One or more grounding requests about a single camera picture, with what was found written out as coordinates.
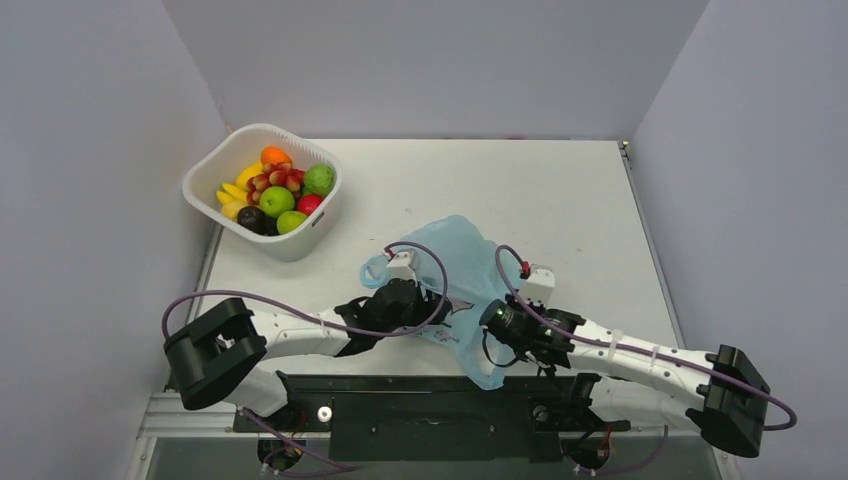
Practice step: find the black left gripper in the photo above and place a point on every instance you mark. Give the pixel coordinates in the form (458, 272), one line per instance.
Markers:
(425, 308)

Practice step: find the light blue plastic bag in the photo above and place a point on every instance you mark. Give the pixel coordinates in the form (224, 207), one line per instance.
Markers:
(473, 283)

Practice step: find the dark purple fake plum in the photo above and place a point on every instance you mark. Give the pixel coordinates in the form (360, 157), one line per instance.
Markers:
(253, 219)

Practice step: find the red fake fruit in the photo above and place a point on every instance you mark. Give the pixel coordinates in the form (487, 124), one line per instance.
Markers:
(275, 175)

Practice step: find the orange fake orange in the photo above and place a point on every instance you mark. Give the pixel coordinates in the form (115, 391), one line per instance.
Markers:
(273, 155)

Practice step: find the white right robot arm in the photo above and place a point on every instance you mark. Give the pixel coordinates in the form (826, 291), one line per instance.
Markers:
(721, 395)

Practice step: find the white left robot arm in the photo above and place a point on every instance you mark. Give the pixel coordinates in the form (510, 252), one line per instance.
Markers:
(216, 358)

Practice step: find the red fake apple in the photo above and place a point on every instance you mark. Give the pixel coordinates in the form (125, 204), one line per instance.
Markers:
(309, 203)

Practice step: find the light green fake apple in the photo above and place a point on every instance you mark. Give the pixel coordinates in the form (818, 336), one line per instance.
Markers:
(289, 221)

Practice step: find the yellow fake pear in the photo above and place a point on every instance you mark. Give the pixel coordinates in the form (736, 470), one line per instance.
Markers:
(230, 210)

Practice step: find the yellow fake mango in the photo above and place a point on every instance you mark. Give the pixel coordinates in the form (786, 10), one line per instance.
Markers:
(243, 181)

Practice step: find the yellow fake banana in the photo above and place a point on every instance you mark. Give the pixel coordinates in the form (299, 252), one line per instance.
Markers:
(229, 193)

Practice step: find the white plastic basket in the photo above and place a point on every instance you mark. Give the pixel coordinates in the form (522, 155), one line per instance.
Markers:
(238, 151)

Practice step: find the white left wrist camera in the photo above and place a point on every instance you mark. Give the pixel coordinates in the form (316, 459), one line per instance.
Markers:
(402, 265)

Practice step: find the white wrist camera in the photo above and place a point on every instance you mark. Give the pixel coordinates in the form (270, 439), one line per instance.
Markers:
(538, 286)
(402, 265)

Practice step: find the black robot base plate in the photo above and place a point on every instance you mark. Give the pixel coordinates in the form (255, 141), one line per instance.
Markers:
(442, 418)

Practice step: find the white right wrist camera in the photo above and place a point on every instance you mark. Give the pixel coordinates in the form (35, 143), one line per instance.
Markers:
(538, 286)

